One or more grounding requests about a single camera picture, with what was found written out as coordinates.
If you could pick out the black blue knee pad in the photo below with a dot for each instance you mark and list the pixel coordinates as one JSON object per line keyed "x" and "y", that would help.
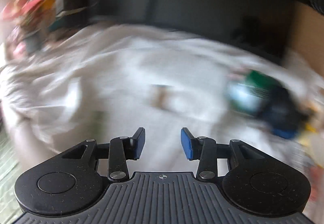
{"x": 281, "y": 114}

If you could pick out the red flower plant pot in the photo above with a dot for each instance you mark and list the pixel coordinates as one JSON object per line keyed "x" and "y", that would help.
{"x": 30, "y": 19}

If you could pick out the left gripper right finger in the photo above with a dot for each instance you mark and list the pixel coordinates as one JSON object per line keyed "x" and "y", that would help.
{"x": 207, "y": 151}

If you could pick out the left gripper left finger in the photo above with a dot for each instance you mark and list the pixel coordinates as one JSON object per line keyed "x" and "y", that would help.
{"x": 118, "y": 151}

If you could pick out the green lid glass jar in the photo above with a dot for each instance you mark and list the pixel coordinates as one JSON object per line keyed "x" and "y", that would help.
{"x": 247, "y": 93}

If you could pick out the white textured table cloth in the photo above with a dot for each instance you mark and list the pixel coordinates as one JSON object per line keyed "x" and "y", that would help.
{"x": 105, "y": 82}

